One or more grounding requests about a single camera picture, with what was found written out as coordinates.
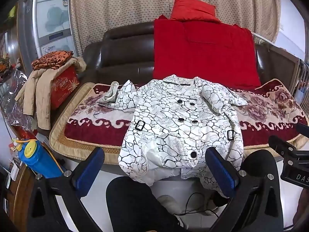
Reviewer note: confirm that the beige dotted curtain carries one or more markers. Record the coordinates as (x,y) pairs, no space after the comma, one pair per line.
(120,4)

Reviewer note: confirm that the person's right forearm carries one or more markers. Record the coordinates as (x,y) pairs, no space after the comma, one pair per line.
(303,210)

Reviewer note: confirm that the small white box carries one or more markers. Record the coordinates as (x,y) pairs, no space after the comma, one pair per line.
(14,171)

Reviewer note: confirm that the clear plastic wrap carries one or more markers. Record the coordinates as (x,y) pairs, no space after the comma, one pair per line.
(12,101)

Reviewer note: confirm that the red gift box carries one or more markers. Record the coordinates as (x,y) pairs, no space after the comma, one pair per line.
(64,87)

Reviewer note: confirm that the red pillow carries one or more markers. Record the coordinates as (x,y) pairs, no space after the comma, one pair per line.
(193,7)

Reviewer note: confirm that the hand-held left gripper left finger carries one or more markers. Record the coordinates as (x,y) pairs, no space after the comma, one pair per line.
(89,171)

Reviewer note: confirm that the low wooden stand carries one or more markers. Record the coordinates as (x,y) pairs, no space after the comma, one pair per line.
(21,198)

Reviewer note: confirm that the beige quilted jacket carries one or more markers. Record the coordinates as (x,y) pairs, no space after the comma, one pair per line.
(43,96)

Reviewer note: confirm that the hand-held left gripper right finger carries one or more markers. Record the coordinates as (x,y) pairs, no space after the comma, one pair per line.
(219,174)

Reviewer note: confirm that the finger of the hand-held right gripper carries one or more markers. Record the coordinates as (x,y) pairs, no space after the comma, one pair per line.
(303,128)
(280,145)

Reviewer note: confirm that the wooden display cabinet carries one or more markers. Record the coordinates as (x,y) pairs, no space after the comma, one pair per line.
(12,46)

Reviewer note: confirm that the white rod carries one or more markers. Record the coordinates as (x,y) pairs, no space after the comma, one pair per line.
(262,38)

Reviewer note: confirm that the floral red sofa mat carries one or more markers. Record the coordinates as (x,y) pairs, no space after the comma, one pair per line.
(84,125)

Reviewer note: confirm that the flower arrangement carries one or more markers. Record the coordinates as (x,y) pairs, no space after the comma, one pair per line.
(4,66)

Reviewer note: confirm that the orange black patterned cloth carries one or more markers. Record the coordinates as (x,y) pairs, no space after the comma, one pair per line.
(53,59)

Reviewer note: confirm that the brown leather sofa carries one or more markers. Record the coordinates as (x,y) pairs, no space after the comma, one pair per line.
(125,53)

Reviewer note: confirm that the red blanket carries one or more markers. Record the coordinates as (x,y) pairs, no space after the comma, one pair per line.
(205,53)

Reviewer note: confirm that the metal rack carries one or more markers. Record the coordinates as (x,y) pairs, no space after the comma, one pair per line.
(301,82)

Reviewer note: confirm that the blue pump with yellow lid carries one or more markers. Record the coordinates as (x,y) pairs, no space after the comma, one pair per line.
(38,159)

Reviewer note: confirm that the silver floral refrigerator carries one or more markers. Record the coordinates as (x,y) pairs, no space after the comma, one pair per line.
(53,21)

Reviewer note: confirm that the white black-patterned coat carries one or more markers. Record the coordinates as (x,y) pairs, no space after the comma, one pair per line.
(169,125)

